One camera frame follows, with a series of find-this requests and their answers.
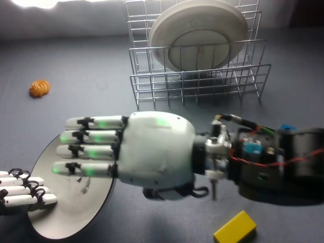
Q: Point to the blue block with two holes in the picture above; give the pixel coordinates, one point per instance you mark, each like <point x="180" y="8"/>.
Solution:
<point x="287" y="126"/>

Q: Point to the all-white ceramic plate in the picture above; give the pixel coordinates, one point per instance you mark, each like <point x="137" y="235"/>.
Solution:
<point x="197" y="30"/>

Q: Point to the orange swirl cookie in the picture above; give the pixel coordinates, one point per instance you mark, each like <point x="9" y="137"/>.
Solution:
<point x="40" y="88"/>

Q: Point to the yellow rectangular block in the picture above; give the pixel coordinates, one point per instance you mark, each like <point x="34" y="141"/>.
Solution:
<point x="235" y="227"/>

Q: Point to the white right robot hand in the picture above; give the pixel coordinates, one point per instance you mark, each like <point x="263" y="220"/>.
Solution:
<point x="157" y="146"/>

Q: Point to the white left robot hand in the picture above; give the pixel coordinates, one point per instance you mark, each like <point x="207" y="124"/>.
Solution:
<point x="15" y="200"/>

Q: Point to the white plate with black rim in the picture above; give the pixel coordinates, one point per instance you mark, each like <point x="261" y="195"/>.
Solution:
<point x="71" y="202"/>

